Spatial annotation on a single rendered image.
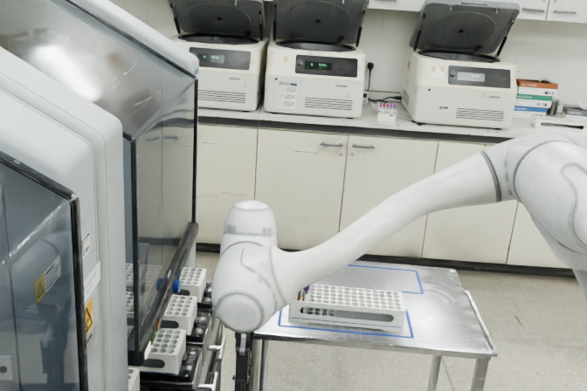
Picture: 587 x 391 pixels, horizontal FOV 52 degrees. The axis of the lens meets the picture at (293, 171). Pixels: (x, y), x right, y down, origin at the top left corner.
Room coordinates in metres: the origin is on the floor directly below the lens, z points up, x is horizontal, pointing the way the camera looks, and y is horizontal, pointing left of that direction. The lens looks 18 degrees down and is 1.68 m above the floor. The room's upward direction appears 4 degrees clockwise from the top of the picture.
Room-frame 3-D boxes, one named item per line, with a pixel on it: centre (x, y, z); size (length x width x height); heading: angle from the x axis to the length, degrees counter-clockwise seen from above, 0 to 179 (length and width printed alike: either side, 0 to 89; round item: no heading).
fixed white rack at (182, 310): (1.32, 0.37, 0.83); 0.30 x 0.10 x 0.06; 90
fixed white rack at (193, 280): (1.47, 0.37, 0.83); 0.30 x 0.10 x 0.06; 90
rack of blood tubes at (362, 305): (1.40, -0.16, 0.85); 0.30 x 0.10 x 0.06; 88
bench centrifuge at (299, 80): (3.62, -0.08, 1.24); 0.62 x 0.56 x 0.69; 1
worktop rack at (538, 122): (3.45, -1.53, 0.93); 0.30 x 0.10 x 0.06; 82
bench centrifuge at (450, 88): (3.62, -0.93, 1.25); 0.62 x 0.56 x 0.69; 0
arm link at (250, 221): (1.05, 0.07, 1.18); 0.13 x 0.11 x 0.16; 2
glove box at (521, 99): (3.77, -1.45, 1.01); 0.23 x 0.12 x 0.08; 89
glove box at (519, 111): (3.78, -1.43, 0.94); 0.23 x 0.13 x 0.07; 95
